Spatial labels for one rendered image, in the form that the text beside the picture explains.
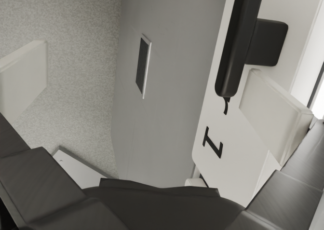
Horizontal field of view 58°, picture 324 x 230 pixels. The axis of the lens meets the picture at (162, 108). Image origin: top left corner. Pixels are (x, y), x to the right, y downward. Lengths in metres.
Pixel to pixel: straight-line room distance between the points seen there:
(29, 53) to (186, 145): 0.26
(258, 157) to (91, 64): 0.95
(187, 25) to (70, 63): 0.76
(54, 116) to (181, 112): 0.84
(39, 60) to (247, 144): 0.15
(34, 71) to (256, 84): 0.13
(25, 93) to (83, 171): 1.13
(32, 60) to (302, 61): 0.15
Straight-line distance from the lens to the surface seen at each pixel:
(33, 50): 0.17
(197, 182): 0.33
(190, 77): 0.38
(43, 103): 1.18
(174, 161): 0.43
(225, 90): 0.19
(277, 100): 0.16
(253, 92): 0.19
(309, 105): 0.21
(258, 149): 0.22
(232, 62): 0.18
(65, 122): 1.20
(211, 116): 0.28
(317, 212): 0.21
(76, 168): 1.28
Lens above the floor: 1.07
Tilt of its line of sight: 60 degrees down
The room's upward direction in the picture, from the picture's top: 149 degrees clockwise
